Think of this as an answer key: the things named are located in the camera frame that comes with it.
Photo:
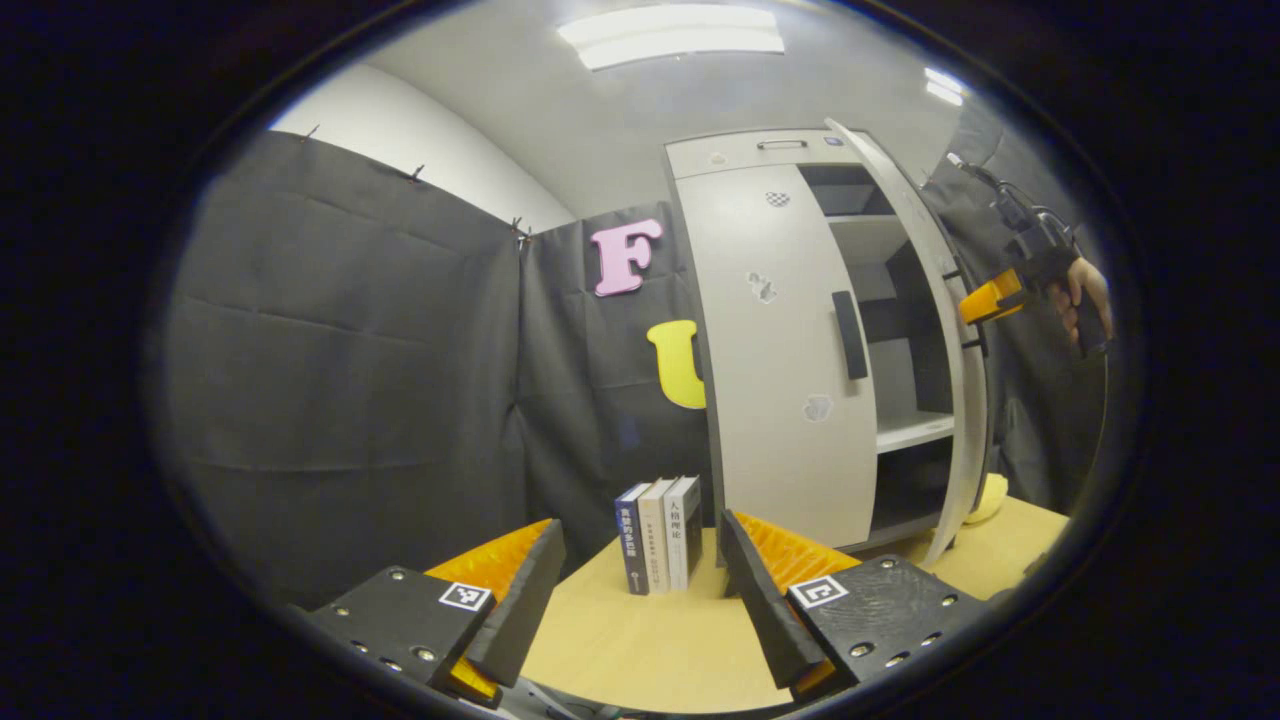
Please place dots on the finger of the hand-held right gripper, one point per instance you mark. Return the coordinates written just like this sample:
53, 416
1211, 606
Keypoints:
992, 297

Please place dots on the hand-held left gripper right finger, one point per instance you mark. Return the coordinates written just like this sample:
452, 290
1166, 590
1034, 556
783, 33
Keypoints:
765, 610

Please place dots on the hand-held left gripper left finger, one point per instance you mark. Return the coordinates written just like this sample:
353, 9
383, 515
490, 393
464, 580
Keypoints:
525, 600

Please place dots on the grey cabinet door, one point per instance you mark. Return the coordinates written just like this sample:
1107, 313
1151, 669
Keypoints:
955, 420
780, 450

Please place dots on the grey double-door shoe cabinet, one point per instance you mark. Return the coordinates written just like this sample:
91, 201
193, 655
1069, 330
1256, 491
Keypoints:
780, 450

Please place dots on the high white cabinet shelf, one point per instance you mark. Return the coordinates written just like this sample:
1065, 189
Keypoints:
865, 238

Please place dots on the grey cabinet drawer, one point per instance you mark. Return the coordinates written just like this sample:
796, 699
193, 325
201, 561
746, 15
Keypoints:
720, 155

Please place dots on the white book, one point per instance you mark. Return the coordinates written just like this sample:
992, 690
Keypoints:
680, 530

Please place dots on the beige book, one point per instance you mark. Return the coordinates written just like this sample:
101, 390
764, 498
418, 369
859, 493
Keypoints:
655, 535

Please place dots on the small ceiling light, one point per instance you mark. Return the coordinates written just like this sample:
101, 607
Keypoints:
944, 86

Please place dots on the yellow soft toy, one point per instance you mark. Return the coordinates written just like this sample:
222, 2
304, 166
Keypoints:
990, 498

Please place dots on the black backdrop cloth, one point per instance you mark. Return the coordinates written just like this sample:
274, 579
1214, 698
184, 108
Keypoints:
350, 350

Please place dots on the large ceiling light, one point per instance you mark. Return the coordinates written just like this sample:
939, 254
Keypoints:
670, 35

